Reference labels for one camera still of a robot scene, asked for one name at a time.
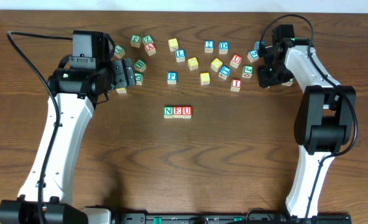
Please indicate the green F block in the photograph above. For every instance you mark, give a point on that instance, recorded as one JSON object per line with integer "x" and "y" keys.
{"x": 135, "y": 41}

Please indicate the red u block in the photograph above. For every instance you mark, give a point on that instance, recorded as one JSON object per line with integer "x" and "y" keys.
{"x": 186, "y": 112}
{"x": 235, "y": 61}

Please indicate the green B block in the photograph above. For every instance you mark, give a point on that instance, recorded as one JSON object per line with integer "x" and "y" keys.
{"x": 140, "y": 65}

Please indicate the yellow K block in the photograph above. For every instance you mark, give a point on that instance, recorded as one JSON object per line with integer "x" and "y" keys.
{"x": 121, "y": 90}

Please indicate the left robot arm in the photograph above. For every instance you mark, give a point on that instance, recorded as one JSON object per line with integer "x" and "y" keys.
{"x": 73, "y": 89}

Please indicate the yellow S block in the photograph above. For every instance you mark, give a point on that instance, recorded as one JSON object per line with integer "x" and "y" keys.
{"x": 205, "y": 78}

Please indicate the blue 2 block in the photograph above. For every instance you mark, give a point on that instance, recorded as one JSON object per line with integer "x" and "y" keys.
{"x": 209, "y": 46}

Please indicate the yellow O block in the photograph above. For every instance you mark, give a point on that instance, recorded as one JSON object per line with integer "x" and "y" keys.
{"x": 216, "y": 64}

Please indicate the green 7 block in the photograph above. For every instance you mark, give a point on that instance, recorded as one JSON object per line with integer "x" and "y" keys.
{"x": 119, "y": 51}

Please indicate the blue D block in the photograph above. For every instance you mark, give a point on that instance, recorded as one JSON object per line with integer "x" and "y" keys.
{"x": 223, "y": 47}

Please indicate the blue L block centre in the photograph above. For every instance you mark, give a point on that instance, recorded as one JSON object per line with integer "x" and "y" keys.
{"x": 180, "y": 55}

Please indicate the green 4 block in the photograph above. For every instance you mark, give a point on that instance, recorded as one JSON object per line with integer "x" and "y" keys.
{"x": 289, "y": 83}

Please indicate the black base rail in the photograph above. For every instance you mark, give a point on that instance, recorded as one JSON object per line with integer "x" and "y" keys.
{"x": 258, "y": 215}

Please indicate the blue P block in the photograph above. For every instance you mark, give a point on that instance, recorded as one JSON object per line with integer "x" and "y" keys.
{"x": 172, "y": 78}

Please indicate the green J block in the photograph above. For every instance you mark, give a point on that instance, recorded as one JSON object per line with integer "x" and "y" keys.
{"x": 247, "y": 71}

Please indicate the red E block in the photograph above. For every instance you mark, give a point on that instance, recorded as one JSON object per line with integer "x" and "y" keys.
{"x": 177, "y": 112}

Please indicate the green Z block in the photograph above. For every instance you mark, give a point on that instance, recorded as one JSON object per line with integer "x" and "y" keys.
{"x": 147, "y": 39}

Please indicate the yellow block centre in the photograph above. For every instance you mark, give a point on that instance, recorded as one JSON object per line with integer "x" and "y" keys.
{"x": 193, "y": 63}

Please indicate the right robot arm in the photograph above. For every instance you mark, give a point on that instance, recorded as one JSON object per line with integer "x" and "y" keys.
{"x": 324, "y": 121}

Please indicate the red I block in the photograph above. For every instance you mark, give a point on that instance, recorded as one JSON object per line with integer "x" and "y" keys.
{"x": 236, "y": 85}

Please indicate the blue T block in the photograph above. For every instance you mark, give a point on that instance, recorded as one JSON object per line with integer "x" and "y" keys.
{"x": 224, "y": 72}

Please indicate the blue 5 block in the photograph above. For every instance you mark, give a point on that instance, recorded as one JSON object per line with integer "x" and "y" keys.
{"x": 253, "y": 56}

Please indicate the red A block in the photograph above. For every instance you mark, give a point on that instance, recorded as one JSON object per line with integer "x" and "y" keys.
{"x": 150, "y": 48}

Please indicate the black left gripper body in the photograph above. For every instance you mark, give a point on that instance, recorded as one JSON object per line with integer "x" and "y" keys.
{"x": 124, "y": 73}

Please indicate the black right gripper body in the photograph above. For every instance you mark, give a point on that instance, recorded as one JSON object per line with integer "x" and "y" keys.
{"x": 267, "y": 78}

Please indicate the yellow top block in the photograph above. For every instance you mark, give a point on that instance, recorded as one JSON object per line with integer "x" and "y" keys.
{"x": 173, "y": 44}

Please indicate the green V block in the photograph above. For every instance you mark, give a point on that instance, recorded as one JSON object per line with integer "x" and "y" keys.
{"x": 139, "y": 78}

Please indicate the green N block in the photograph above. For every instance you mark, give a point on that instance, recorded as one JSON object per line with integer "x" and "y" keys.
{"x": 167, "y": 112}

